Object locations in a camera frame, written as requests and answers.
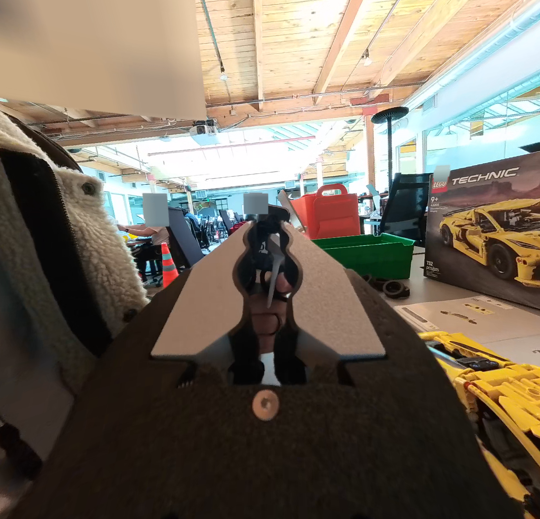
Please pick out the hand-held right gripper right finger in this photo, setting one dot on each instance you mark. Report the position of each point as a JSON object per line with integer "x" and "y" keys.
{"x": 333, "y": 312}

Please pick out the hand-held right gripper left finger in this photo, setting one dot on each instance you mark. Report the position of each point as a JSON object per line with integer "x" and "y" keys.
{"x": 202, "y": 308}

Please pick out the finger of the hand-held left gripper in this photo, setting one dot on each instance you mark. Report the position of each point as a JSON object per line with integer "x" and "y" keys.
{"x": 275, "y": 257}

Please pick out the building instruction booklet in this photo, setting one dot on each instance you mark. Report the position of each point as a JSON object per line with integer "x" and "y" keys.
{"x": 498, "y": 324}

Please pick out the yellow brick toy car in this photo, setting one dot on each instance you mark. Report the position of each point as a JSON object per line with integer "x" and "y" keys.
{"x": 498, "y": 379}

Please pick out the person's left hand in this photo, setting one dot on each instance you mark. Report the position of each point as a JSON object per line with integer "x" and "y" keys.
{"x": 265, "y": 329}

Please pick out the orange traffic cone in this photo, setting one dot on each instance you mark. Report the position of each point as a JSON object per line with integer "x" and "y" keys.
{"x": 169, "y": 268}

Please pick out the red felt bag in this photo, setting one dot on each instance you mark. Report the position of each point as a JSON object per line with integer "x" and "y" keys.
{"x": 333, "y": 215}

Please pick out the green plastic bin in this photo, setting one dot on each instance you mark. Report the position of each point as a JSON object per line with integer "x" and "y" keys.
{"x": 363, "y": 257}

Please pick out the dark office chair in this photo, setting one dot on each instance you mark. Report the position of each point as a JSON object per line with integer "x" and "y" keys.
{"x": 183, "y": 236}

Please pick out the ceiling projector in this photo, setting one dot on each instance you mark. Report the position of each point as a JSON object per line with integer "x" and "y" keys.
{"x": 204, "y": 131}

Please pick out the black mesh chair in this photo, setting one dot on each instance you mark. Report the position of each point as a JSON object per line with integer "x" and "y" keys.
{"x": 405, "y": 211}

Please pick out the toy car set box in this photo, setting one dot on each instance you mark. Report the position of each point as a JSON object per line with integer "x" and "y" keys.
{"x": 464, "y": 282}

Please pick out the track spotlight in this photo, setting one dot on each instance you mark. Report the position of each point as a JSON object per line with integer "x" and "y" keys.
{"x": 367, "y": 59}
{"x": 222, "y": 75}

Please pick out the black floor lamp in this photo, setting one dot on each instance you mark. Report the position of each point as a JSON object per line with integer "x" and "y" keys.
{"x": 390, "y": 113}

